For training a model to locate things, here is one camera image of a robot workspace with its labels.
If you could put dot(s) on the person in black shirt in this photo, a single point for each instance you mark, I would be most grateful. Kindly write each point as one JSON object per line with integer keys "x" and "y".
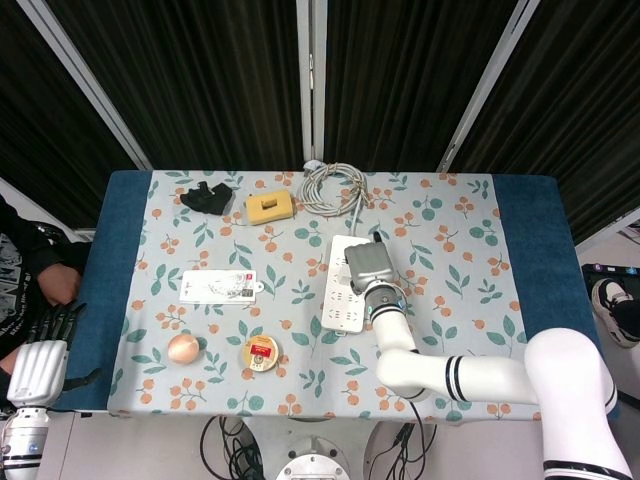
{"x": 25, "y": 250}

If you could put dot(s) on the floral patterned tablecloth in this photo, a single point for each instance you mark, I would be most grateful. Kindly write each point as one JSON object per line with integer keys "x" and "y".
{"x": 450, "y": 240}

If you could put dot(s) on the white printed flat package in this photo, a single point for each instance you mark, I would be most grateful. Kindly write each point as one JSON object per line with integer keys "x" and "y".
{"x": 215, "y": 287}

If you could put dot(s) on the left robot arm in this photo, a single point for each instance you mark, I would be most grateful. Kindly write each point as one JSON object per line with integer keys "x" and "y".
{"x": 22, "y": 440}

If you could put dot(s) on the pink egg-shaped ball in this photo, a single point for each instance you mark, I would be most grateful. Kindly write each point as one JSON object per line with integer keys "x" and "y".
{"x": 183, "y": 348}

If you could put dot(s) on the blue table cover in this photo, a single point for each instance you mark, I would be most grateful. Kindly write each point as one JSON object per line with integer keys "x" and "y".
{"x": 530, "y": 225}

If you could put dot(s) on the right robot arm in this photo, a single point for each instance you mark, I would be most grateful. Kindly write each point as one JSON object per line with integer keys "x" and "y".
{"x": 480, "y": 380}

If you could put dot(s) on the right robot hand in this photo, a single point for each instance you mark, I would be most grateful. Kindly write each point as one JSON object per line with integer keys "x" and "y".
{"x": 370, "y": 265}

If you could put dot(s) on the black device with coloured lights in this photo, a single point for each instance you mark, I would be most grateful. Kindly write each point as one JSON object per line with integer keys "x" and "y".
{"x": 607, "y": 271}

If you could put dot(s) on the round tin with red label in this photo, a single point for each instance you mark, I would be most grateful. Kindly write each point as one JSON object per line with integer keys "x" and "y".
{"x": 259, "y": 354}

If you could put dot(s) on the white and black sneaker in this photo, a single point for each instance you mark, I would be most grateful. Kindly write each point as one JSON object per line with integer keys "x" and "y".
{"x": 607, "y": 295}

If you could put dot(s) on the white robot torso base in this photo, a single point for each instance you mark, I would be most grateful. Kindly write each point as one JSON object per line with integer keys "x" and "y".
{"x": 311, "y": 460}

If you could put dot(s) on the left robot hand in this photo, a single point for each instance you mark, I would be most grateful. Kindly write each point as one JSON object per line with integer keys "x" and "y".
{"x": 37, "y": 372}

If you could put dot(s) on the white metal frame post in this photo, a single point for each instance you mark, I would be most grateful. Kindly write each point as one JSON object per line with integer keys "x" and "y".
{"x": 85, "y": 85}
{"x": 309, "y": 75}
{"x": 487, "y": 85}

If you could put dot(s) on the white power strip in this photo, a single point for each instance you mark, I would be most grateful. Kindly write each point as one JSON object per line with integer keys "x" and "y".
{"x": 342, "y": 312}

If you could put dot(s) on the black pleated curtain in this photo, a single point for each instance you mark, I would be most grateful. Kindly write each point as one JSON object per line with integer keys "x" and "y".
{"x": 400, "y": 75}
{"x": 40, "y": 125}
{"x": 200, "y": 75}
{"x": 575, "y": 100}

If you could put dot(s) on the yellow sponge block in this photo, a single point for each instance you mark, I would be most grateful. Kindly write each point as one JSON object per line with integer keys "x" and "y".
{"x": 257, "y": 212}

